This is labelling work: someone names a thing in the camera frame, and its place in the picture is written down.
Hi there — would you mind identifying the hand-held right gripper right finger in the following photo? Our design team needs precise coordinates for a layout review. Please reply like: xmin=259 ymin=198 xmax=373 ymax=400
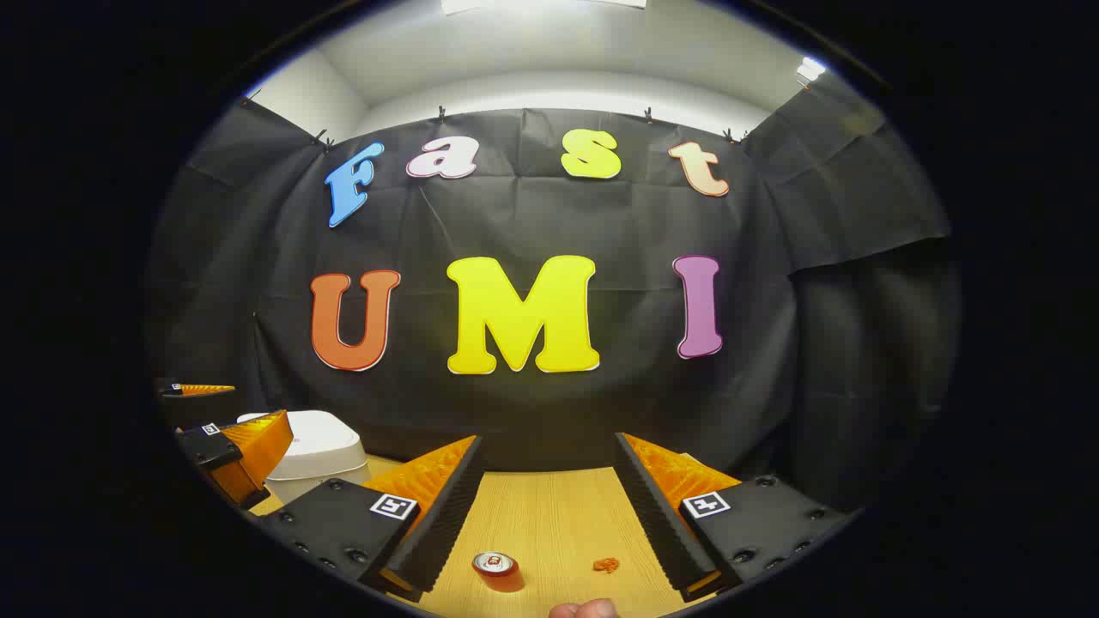
xmin=613 ymin=432 xmax=859 ymax=603

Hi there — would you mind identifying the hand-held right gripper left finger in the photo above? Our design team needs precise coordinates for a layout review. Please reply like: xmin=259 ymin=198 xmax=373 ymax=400
xmin=256 ymin=434 xmax=484 ymax=603

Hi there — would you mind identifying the white desktop garbage bin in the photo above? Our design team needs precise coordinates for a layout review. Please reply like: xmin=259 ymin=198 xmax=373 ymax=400
xmin=236 ymin=410 xmax=372 ymax=506

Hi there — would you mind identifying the red pop can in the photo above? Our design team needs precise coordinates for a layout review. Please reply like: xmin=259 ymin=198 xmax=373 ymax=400
xmin=471 ymin=551 xmax=525 ymax=594

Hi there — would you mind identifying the wooden desktop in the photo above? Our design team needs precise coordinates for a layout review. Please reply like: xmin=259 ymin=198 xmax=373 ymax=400
xmin=249 ymin=455 xmax=748 ymax=618

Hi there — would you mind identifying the black backdrop cloth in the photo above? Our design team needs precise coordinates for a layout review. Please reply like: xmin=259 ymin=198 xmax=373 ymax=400
xmin=146 ymin=94 xmax=962 ymax=516

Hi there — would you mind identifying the long ceiling light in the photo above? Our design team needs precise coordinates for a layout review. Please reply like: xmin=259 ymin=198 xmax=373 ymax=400
xmin=440 ymin=0 xmax=647 ymax=16

